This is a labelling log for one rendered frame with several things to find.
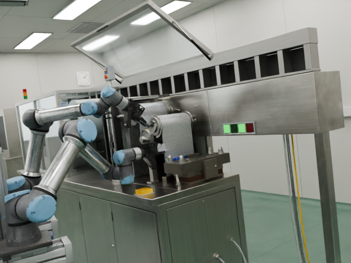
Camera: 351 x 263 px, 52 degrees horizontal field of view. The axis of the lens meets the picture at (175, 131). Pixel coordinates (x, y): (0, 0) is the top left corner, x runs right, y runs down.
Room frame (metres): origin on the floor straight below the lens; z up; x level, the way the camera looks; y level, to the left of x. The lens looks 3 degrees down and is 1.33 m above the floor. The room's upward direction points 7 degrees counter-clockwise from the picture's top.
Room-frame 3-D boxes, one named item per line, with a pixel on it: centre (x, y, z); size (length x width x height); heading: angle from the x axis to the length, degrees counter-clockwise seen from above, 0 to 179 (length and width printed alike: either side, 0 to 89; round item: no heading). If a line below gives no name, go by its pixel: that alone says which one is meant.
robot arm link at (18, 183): (2.10, 0.96, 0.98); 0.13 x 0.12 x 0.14; 168
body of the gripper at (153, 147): (2.12, 0.18, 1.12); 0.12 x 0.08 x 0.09; 128
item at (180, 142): (2.27, -0.01, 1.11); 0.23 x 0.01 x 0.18; 128
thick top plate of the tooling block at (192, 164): (2.20, -0.11, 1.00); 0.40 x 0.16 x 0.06; 128
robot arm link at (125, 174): (2.03, 0.32, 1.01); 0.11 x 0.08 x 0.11; 53
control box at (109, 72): (2.69, 0.44, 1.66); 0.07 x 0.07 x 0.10; 38
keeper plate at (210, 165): (2.13, -0.18, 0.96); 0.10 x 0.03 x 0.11; 128
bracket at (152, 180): (2.24, 0.18, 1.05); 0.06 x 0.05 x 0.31; 128
